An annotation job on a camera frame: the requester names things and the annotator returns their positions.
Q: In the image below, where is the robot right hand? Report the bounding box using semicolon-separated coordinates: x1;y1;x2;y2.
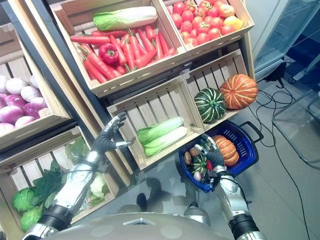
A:
194;135;226;171

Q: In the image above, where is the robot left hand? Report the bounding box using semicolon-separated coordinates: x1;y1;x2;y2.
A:
90;112;134;154

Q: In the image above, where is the blue plastic shopping basket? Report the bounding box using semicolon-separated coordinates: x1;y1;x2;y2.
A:
177;120;264;194

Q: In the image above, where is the small orange pumpkin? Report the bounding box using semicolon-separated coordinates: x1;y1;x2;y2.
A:
212;134;240;167

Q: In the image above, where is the small green striped pumpkin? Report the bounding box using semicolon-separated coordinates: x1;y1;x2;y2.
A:
189;152;210;176

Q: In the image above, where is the light green leaf lettuce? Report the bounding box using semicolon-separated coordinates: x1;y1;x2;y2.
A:
65;136;91;166

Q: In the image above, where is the pale green cabbage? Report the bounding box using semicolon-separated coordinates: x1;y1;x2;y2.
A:
89;172;110;200

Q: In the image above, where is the green white bok choy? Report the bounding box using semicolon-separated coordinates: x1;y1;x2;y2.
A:
137;116;185;145
142;126;188;158

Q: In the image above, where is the large green striped pumpkin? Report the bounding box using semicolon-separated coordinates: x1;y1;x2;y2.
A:
193;87;228;124

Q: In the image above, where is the robot right leg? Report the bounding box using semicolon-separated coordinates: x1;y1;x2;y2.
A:
183;202;211;226

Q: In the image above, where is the robot leg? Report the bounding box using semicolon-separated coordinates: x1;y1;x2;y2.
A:
183;202;211;226
119;192;149;216

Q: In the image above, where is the wooden crate with bok choy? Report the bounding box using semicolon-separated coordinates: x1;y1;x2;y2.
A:
106;74;206;172

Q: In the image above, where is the robot left leg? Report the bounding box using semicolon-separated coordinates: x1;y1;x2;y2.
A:
119;192;149;216

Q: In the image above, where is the orange carrot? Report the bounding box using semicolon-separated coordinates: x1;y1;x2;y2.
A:
70;35;112;47
154;33;165;61
144;24;157;41
106;65;122;78
127;29;142;60
82;57;108;84
158;30;171;55
163;47;177;58
91;29;128;39
133;48;158;70
116;64;129;76
109;34;128;67
122;42;136;71
78;43;116;80
137;28;155;52

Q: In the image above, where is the large orange striped pumpkin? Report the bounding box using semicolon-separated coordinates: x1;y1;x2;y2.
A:
219;73;259;110

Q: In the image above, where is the dark green leafy vegetable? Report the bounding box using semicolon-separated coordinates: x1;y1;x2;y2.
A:
33;160;69;201

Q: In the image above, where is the wooden crate with greens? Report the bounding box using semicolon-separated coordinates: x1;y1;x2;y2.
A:
0;126;121;240

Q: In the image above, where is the wooden crate with pumpkins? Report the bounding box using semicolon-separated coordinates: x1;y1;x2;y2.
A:
182;48;256;132

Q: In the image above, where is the red bell pepper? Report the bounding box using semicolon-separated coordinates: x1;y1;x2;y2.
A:
98;42;120;67

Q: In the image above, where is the white onion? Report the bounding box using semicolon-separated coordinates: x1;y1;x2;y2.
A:
20;85;43;103
0;74;10;95
5;77;27;95

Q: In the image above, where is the silver robot torso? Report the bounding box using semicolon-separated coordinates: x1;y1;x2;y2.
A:
47;211;236;240

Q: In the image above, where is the round green cabbage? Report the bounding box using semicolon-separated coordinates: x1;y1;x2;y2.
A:
12;187;39;212
20;206;45;233

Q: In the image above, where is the wooden crate with onions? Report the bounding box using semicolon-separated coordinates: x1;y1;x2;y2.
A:
0;22;74;151

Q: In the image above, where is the long napa cabbage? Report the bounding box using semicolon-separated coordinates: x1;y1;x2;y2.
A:
92;6;158;32

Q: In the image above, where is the wooden crate with carrots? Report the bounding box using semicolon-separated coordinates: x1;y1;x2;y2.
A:
48;0;187;99

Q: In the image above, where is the yellow orange tomato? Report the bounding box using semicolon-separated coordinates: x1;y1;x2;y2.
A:
223;15;245;31

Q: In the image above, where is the glass door cabinet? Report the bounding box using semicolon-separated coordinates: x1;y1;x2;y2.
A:
251;0;320;81

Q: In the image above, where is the pale orange tomato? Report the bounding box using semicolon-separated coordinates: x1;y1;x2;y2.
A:
219;3;236;19

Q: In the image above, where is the wooden crate with tomatoes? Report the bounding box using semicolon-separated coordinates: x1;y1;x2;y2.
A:
159;0;256;55

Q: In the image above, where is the metal tube frame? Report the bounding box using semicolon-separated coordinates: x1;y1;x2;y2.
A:
271;89;320;166

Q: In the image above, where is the black shelf post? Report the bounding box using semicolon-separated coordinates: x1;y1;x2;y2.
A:
1;0;111;131

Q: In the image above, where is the black floor cable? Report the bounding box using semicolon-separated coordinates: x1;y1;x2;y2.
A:
246;82;312;240

